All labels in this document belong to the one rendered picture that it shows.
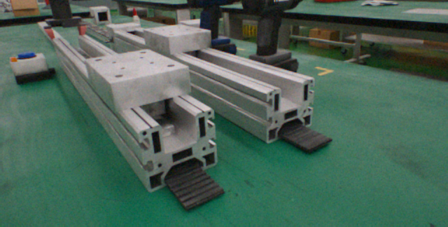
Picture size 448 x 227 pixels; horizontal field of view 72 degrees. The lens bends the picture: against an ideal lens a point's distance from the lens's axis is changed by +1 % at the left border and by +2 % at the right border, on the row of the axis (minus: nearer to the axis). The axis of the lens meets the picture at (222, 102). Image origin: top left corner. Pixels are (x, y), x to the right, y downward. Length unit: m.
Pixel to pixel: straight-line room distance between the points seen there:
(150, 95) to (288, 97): 0.23
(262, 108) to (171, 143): 0.15
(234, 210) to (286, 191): 0.07
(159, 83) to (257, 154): 0.17
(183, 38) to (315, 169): 0.43
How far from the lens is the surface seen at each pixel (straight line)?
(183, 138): 0.41
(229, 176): 0.41
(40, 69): 0.97
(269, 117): 0.46
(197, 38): 0.72
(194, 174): 0.40
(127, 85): 0.41
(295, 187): 0.39
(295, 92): 0.50
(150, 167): 0.39
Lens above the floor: 1.02
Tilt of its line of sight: 22 degrees down
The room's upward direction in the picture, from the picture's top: 3 degrees counter-clockwise
